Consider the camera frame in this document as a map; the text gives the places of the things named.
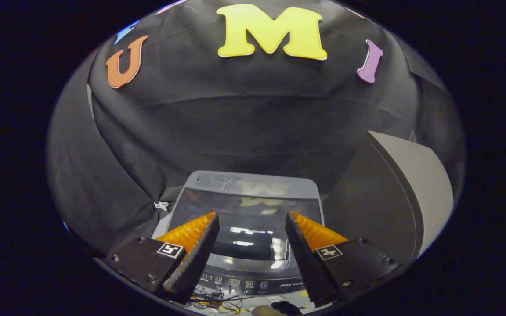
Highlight thin floor cables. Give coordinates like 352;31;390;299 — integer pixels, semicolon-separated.
189;287;247;314

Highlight grey washing machine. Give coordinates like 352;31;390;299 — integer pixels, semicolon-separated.
152;170;324;295

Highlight dark washing machine lid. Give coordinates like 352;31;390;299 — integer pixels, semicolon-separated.
165;187;324;273

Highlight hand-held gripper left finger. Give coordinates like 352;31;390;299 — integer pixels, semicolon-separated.
103;212;220;304

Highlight beige cabinet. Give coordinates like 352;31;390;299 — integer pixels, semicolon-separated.
323;130;454;264

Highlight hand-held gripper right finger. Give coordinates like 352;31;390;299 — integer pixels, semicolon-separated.
285;211;401;308

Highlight small black object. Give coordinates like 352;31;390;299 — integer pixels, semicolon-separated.
272;300;303;316

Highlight black backdrop cloth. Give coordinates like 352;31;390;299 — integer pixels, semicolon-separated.
47;0;466;259

